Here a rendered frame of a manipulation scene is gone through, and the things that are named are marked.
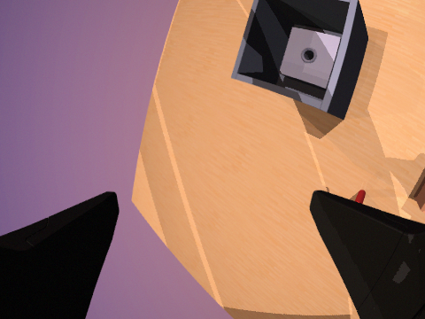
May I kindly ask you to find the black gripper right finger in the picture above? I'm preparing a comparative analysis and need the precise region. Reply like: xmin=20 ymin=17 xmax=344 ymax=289
xmin=309 ymin=191 xmax=425 ymax=319

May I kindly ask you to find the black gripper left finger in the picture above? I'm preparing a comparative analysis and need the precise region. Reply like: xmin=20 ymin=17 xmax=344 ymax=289
xmin=0 ymin=191 xmax=120 ymax=319

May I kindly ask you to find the dark red peg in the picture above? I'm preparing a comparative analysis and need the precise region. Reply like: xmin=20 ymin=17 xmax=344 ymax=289
xmin=355 ymin=191 xmax=366 ymax=203

